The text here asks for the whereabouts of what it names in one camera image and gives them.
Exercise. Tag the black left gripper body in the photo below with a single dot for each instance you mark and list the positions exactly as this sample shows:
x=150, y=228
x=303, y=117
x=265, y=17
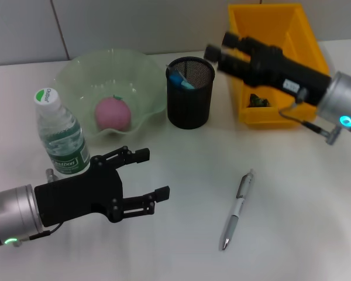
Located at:
x=76, y=196

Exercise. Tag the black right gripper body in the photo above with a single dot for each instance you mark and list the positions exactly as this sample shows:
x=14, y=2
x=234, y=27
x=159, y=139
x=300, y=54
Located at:
x=295, y=76

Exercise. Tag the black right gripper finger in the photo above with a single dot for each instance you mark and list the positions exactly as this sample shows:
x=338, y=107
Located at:
x=234, y=65
x=231, y=41

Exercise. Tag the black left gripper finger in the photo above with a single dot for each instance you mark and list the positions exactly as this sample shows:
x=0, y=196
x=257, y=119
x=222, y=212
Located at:
x=162, y=193
x=142, y=155

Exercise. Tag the green plastic wrapper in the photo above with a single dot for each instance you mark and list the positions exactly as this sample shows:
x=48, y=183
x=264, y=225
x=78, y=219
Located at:
x=258, y=101

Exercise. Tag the pink toy peach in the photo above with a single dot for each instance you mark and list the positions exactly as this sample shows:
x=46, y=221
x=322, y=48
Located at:
x=112, y=114

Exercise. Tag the clear plastic ruler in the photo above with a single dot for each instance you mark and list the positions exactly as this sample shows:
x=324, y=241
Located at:
x=175, y=69

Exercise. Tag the clear green-label water bottle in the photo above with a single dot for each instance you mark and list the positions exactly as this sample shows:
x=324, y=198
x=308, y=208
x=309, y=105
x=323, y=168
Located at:
x=61, y=131

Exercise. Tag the silver ballpoint pen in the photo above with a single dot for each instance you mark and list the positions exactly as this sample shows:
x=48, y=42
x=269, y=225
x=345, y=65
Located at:
x=234, y=216

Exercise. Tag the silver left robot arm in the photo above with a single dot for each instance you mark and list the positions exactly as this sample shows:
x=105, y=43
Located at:
x=11, y=216

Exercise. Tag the black mesh pen holder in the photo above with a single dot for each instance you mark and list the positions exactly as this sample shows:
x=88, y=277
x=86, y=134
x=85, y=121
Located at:
x=190, y=108

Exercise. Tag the green wavy glass fruit bowl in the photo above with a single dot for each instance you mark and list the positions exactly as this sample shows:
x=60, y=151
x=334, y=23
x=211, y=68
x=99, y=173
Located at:
x=140, y=87

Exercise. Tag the yellow plastic bin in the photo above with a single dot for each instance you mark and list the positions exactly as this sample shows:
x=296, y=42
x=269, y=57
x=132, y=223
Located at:
x=304, y=35

